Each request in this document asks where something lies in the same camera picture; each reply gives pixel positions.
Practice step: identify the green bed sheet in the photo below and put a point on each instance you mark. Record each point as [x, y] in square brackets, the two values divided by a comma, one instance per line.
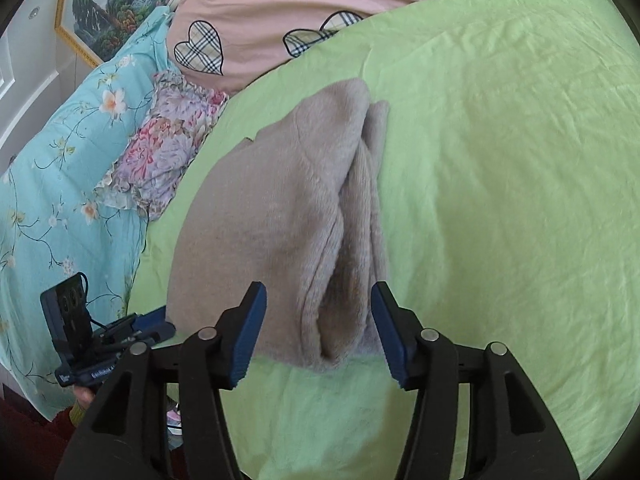
[500, 185]

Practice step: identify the pink quilt with plaid hearts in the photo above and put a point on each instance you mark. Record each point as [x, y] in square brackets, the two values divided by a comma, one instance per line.
[280, 5]

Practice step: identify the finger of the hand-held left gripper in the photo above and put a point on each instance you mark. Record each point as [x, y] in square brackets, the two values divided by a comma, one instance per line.
[160, 334]
[150, 317]

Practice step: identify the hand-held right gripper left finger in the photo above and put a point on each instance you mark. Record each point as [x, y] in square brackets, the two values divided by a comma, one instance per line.
[247, 341]

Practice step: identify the framed landscape painting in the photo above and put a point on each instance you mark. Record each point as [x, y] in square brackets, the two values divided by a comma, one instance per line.
[115, 5]

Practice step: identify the round recessed light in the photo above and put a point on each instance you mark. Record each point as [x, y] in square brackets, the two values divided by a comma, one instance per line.
[34, 11]

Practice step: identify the beige knit sweater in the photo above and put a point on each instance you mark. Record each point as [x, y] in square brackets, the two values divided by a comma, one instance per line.
[280, 220]

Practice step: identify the turquoise floral quilt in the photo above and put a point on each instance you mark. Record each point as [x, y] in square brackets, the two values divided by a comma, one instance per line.
[65, 200]

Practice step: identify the purple floral pillow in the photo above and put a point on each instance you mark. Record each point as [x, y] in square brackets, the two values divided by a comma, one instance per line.
[160, 150]

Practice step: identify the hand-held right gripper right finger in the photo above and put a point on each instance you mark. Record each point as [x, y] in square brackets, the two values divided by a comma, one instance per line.
[392, 341]

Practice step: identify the white panelled door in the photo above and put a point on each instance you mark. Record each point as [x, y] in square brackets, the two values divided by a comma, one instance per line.
[20, 105]

